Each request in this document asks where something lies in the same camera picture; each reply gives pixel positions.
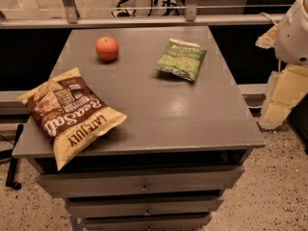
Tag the black stand leg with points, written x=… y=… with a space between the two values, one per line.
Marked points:
x=10 y=182

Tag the metal railing frame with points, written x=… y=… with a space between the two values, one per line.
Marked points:
x=33 y=14

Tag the top grey drawer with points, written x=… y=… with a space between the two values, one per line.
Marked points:
x=158 y=180

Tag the grey drawer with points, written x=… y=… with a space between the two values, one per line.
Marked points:
x=144 y=207
x=147 y=223
x=158 y=180

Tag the grey drawer cabinet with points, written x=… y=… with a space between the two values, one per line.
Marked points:
x=171 y=122

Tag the bottom grey drawer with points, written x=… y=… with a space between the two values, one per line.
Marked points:
x=147 y=223

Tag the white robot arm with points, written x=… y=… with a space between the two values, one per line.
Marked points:
x=291 y=43

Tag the red apple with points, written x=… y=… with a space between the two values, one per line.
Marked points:
x=107 y=48

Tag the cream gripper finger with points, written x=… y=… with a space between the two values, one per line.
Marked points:
x=285 y=90
x=267 y=40

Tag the brown yellow chip bag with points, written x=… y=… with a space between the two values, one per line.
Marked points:
x=70 y=114

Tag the green chip bag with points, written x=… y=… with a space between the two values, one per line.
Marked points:
x=182 y=59

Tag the middle grey drawer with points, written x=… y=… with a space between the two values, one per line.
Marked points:
x=144 y=207

